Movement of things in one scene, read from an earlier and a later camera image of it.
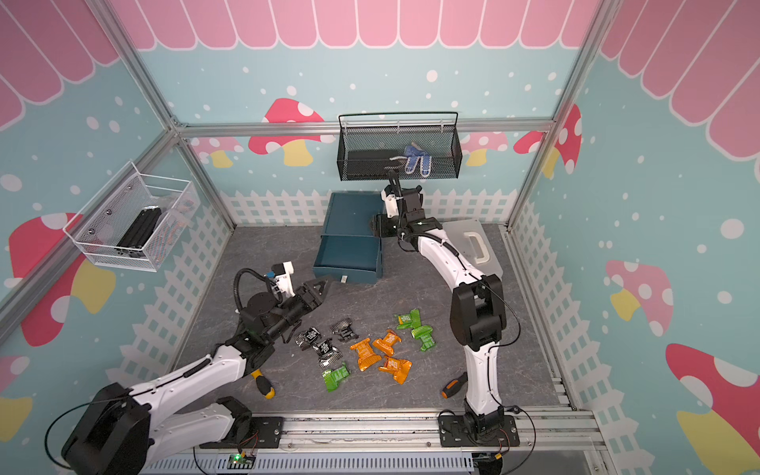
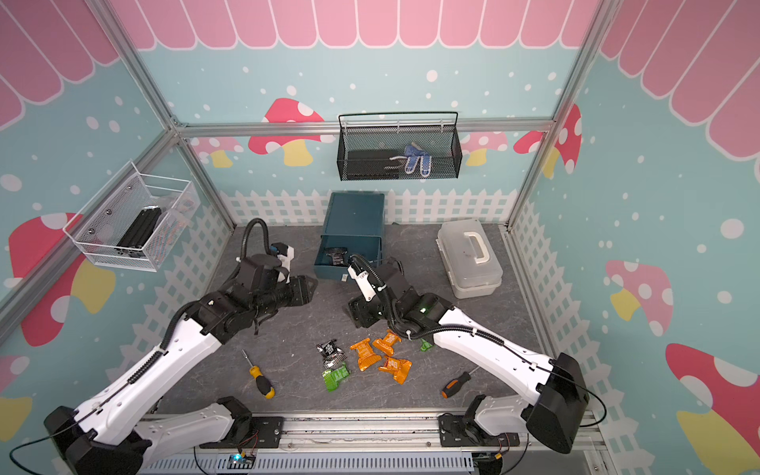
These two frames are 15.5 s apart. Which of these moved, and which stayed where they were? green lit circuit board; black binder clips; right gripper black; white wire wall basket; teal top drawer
Moved: right gripper black
Stayed: black binder clips; teal top drawer; white wire wall basket; green lit circuit board
